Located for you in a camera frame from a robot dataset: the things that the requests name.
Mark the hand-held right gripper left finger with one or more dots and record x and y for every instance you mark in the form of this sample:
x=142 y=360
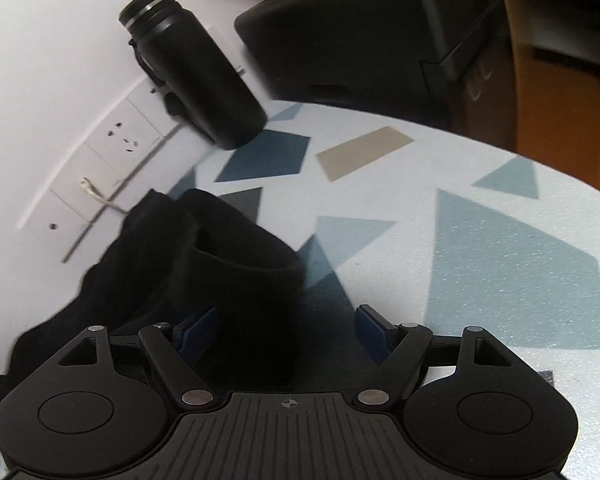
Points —
x=198 y=327

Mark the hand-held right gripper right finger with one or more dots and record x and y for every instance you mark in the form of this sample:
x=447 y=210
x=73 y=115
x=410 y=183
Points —
x=372 y=327

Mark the black garment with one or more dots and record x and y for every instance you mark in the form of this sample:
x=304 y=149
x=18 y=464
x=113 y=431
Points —
x=230 y=270

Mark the black insulated bottle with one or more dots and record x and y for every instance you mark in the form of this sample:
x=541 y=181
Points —
x=200 y=75

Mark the wooden furniture panel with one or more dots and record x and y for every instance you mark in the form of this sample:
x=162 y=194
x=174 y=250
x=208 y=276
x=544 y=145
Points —
x=555 y=125

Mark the black hard case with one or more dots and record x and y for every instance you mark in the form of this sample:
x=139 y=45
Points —
x=355 y=35

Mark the white wall socket panel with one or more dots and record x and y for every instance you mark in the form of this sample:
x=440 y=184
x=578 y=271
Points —
x=107 y=147

